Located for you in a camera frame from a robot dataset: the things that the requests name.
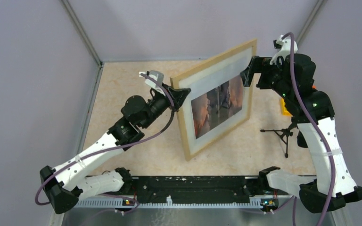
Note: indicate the yellow grid block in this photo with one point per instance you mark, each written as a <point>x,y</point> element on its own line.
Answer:
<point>283,108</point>

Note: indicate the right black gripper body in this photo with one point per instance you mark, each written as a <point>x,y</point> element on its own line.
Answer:
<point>270,77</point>

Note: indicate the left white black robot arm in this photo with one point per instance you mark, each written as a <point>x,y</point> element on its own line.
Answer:
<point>68,183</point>

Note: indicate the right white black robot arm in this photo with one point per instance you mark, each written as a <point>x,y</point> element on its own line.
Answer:
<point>333,186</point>

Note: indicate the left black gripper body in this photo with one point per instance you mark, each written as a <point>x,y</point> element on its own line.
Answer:
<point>157,104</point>

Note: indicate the cream mat board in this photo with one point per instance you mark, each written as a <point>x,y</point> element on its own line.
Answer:
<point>206,75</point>

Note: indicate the light wooden picture frame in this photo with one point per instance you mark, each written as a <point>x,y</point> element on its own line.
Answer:
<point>181,124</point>

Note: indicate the sunset landscape photo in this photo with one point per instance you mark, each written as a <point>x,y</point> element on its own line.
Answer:
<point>217,105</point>

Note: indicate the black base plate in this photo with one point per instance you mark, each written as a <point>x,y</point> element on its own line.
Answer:
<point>195,189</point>

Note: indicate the black microphone orange tip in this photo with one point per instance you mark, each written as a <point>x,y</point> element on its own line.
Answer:
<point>300,138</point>

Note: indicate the black mini tripod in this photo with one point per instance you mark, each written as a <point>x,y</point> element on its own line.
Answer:
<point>283,135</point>

